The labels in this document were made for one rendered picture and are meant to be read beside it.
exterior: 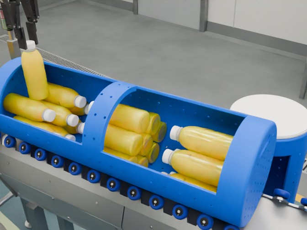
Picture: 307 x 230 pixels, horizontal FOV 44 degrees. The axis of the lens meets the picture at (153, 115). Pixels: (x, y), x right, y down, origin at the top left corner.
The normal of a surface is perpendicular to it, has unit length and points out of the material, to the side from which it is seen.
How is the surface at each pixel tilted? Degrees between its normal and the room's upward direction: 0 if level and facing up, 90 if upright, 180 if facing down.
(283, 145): 90
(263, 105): 0
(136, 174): 95
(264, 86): 0
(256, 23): 90
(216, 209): 103
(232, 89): 0
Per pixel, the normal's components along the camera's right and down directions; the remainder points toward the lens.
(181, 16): -0.66, 0.41
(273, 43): -0.65, 0.20
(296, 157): 0.48, 0.46
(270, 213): -0.02, -0.84
